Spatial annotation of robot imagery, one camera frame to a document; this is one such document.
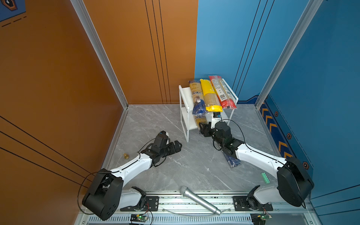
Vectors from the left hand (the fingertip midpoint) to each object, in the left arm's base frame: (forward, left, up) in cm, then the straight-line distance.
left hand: (177, 145), depth 87 cm
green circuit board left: (-37, +19, -9) cm, 43 cm away
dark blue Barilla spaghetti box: (-9, -34, -4) cm, 35 cm away
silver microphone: (-26, -5, -4) cm, 26 cm away
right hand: (+9, -16, +12) cm, 22 cm away
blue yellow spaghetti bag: (+15, -14, +12) cm, 23 cm away
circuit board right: (-37, -43, -9) cm, 57 cm away
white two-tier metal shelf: (+12, -6, +10) cm, 16 cm away
